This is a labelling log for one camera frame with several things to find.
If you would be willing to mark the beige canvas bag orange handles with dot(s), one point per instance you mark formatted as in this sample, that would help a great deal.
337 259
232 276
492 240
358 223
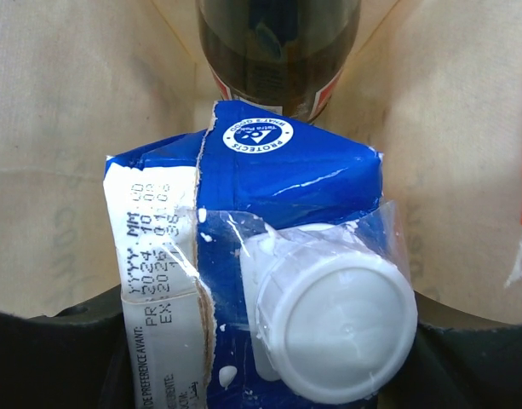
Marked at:
435 85

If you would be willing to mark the blue orange juice carton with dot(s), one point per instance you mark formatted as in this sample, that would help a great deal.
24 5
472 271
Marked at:
260 266

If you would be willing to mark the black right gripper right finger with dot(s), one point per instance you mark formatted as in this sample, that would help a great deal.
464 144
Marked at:
458 360

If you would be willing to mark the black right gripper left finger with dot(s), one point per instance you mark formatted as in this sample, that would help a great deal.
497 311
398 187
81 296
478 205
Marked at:
78 358

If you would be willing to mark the cola bottle red cap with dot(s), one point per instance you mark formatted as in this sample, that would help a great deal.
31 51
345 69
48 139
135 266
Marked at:
284 56

